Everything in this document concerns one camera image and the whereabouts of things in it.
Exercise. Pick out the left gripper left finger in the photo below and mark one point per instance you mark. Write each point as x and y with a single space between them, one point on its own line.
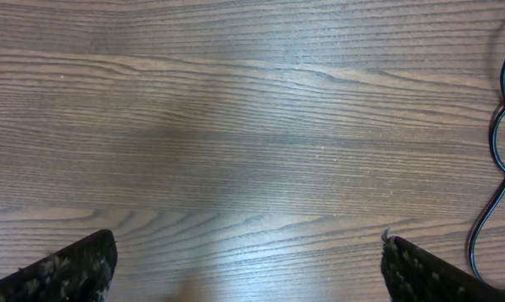
80 272

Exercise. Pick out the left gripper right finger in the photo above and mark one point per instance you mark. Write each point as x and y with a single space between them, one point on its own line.
411 274

